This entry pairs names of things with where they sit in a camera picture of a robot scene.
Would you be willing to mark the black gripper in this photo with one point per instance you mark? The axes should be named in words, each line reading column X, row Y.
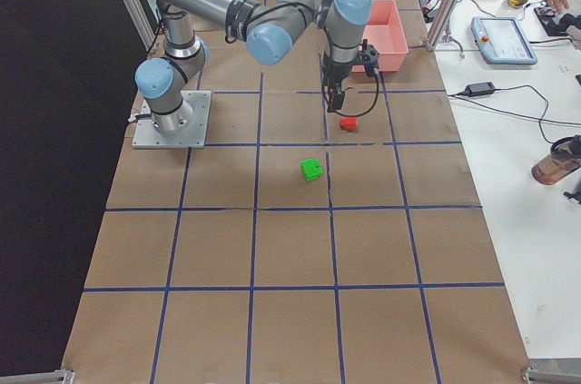
column 336, row 72

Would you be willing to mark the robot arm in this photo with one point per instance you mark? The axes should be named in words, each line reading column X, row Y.
column 269, row 35

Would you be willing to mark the pink plastic box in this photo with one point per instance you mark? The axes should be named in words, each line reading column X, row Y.
column 385, row 32

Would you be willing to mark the teach pendant tablet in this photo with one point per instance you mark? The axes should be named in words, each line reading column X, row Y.
column 501, row 40

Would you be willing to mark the red toy block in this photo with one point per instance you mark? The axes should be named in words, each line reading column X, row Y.
column 348, row 124

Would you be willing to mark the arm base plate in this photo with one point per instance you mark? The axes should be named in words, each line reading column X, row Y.
column 185, row 128

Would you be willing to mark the black power adapter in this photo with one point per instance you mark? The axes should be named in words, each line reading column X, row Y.
column 479, row 89

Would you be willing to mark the green toy block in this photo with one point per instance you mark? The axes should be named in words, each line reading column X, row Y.
column 311, row 169

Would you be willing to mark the brown drink bottle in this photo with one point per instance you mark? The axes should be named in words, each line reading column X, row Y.
column 563, row 159

